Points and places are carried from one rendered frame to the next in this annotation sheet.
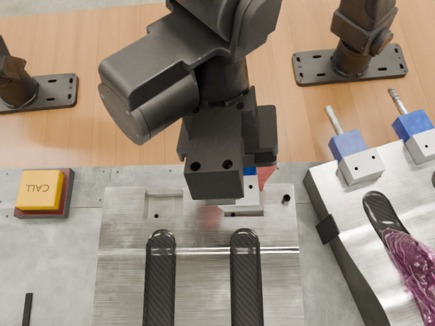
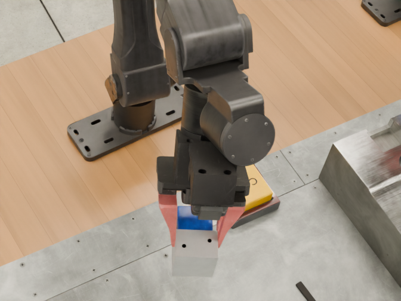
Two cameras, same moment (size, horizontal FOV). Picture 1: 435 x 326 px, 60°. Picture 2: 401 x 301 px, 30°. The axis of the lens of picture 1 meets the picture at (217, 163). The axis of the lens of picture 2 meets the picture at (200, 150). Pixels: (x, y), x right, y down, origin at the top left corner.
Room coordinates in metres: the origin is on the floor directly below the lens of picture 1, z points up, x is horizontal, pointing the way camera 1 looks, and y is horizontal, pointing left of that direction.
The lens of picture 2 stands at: (-0.17, 0.75, 1.72)
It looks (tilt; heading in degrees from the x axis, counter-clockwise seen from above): 54 degrees down; 317
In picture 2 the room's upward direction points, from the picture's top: 10 degrees clockwise
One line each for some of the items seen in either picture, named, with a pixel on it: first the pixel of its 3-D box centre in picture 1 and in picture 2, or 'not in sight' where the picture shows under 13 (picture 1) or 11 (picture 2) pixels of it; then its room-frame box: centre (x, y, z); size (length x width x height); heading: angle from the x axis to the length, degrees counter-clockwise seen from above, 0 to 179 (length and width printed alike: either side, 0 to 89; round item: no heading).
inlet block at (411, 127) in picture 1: (410, 122); not in sight; (0.26, -0.30, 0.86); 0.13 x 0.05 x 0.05; 12
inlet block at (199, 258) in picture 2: not in sight; (193, 218); (0.17, 0.42, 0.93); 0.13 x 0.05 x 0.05; 146
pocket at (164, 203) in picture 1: (166, 205); (383, 141); (0.16, 0.08, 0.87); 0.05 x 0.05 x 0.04; 85
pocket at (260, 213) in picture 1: (243, 204); not in sight; (0.15, -0.03, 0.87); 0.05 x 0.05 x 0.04; 85
